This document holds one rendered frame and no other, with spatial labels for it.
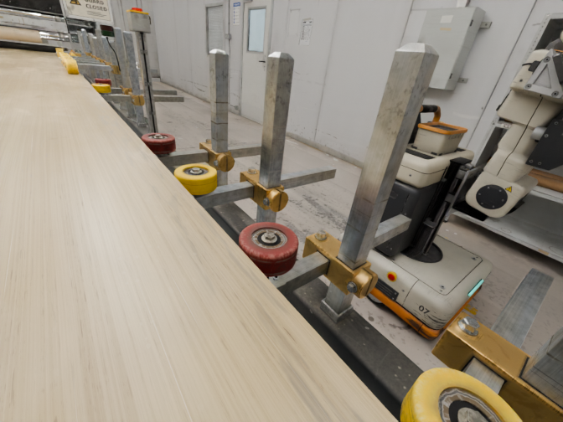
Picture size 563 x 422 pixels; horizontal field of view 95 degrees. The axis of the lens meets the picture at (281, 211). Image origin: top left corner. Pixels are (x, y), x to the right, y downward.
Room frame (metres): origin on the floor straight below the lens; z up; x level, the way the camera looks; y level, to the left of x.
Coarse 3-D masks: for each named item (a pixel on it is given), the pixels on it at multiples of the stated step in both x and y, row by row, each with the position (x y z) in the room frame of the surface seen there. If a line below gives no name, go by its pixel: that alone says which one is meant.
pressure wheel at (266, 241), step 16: (256, 224) 0.30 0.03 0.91; (272, 224) 0.31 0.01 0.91; (240, 240) 0.26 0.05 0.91; (256, 240) 0.27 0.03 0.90; (272, 240) 0.27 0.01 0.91; (288, 240) 0.28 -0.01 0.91; (256, 256) 0.24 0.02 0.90; (272, 256) 0.24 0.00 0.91; (288, 256) 0.25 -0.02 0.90; (272, 272) 0.24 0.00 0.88
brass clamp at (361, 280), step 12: (312, 240) 0.39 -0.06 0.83; (324, 240) 0.40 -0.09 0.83; (336, 240) 0.40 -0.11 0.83; (312, 252) 0.38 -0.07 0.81; (324, 252) 0.36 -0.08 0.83; (336, 252) 0.36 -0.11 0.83; (336, 264) 0.34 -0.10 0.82; (336, 276) 0.34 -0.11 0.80; (348, 276) 0.32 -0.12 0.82; (360, 276) 0.32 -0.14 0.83; (372, 276) 0.32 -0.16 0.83; (348, 288) 0.31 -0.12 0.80; (360, 288) 0.30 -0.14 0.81; (372, 288) 0.33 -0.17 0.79
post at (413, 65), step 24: (408, 48) 0.34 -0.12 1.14; (432, 48) 0.35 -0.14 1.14; (408, 72) 0.33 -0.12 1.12; (432, 72) 0.35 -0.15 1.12; (384, 96) 0.35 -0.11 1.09; (408, 96) 0.33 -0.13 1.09; (384, 120) 0.34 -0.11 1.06; (408, 120) 0.33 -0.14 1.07; (384, 144) 0.33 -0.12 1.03; (384, 168) 0.33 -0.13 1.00; (360, 192) 0.34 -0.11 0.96; (384, 192) 0.33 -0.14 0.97; (360, 216) 0.34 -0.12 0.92; (360, 240) 0.33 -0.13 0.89; (360, 264) 0.34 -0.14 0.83; (336, 288) 0.34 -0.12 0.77; (336, 312) 0.33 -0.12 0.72
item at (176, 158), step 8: (256, 144) 0.87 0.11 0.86; (176, 152) 0.69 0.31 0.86; (184, 152) 0.70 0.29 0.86; (192, 152) 0.70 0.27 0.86; (200, 152) 0.71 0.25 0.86; (232, 152) 0.78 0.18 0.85; (240, 152) 0.80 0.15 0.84; (248, 152) 0.82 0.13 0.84; (256, 152) 0.84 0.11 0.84; (160, 160) 0.64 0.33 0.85; (168, 160) 0.65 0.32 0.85; (176, 160) 0.67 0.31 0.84; (184, 160) 0.68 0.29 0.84; (192, 160) 0.70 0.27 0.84; (200, 160) 0.71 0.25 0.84; (208, 160) 0.73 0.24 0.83
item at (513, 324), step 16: (528, 288) 0.32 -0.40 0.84; (544, 288) 0.32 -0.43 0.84; (512, 304) 0.28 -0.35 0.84; (528, 304) 0.28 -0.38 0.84; (496, 320) 0.27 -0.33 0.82; (512, 320) 0.25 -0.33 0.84; (528, 320) 0.25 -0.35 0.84; (512, 336) 0.22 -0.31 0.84; (464, 368) 0.19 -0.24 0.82; (480, 368) 0.17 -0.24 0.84; (496, 384) 0.16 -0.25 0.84
